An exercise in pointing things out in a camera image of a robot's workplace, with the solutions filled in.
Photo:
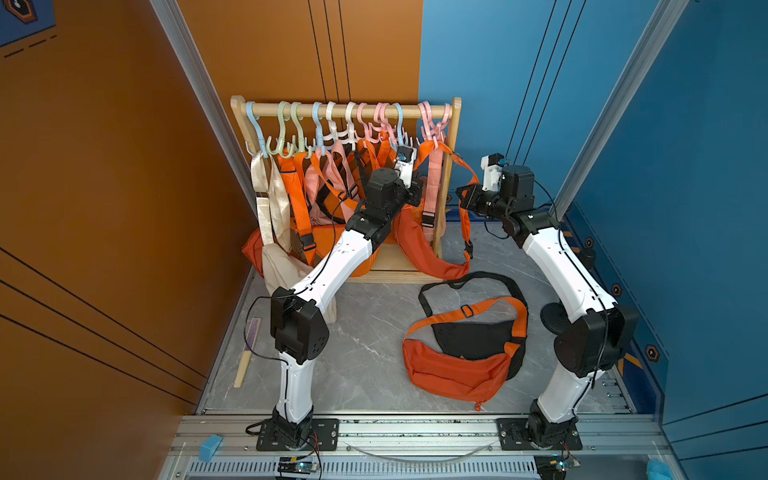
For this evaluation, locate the beige sling bag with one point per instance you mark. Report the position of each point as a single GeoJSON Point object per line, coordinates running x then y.
{"type": "Point", "coordinates": [269, 246]}

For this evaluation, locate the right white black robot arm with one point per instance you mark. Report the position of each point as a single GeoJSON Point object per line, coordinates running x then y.
{"type": "Point", "coordinates": [598, 330]}

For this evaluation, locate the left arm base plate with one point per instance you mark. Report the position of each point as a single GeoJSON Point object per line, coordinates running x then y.
{"type": "Point", "coordinates": [277, 434]}

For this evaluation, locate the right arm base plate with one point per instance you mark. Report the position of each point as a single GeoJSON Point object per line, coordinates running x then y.
{"type": "Point", "coordinates": [536, 433]}

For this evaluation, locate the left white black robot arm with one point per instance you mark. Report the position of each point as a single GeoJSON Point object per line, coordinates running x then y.
{"type": "Point", "coordinates": [297, 315]}

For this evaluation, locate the wooden hanging rack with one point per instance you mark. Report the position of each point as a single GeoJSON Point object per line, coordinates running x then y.
{"type": "Point", "coordinates": [373, 129]}

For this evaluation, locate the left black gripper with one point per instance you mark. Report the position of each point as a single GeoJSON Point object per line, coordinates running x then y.
{"type": "Point", "coordinates": [412, 194]}

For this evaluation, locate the wooden stick on floor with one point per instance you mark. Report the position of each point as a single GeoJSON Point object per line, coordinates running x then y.
{"type": "Point", "coordinates": [251, 331]}

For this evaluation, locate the blue foam block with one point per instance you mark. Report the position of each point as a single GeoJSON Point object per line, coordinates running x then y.
{"type": "Point", "coordinates": [209, 448]}

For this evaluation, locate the green plastic hook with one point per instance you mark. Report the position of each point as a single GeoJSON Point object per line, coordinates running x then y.
{"type": "Point", "coordinates": [278, 145]}

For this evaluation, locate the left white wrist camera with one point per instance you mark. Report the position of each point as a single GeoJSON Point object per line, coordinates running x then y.
{"type": "Point", "coordinates": [404, 163]}

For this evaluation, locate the black microphone stand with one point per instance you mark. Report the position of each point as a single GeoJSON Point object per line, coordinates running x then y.
{"type": "Point", "coordinates": [553, 315]}

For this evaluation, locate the aluminium rail frame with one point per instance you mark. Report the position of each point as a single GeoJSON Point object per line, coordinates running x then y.
{"type": "Point", "coordinates": [409, 445]}

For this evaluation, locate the blue plastic hook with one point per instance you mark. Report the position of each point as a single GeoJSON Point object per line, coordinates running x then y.
{"type": "Point", "coordinates": [253, 119]}

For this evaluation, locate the black sling bag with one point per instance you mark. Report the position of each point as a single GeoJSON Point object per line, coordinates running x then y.
{"type": "Point", "coordinates": [473, 340]}

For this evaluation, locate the bright orange sling bag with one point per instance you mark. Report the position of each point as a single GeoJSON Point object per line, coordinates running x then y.
{"type": "Point", "coordinates": [311, 244]}

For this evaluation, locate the teal cloth corner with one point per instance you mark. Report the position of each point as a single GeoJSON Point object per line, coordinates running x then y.
{"type": "Point", "coordinates": [658, 470]}

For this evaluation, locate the pink sling bag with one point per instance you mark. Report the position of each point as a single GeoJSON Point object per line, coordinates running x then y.
{"type": "Point", "coordinates": [331, 190]}

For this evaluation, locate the light pink strap bag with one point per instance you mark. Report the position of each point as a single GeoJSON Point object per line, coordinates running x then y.
{"type": "Point", "coordinates": [429, 151]}

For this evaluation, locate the dark orange sling bag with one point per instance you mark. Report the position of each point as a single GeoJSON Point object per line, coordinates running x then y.
{"type": "Point", "coordinates": [410, 237]}
{"type": "Point", "coordinates": [440, 374]}

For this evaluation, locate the green circuit board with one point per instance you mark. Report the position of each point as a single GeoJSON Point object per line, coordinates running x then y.
{"type": "Point", "coordinates": [295, 467]}

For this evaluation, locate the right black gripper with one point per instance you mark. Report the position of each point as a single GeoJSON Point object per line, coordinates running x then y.
{"type": "Point", "coordinates": [472, 201]}

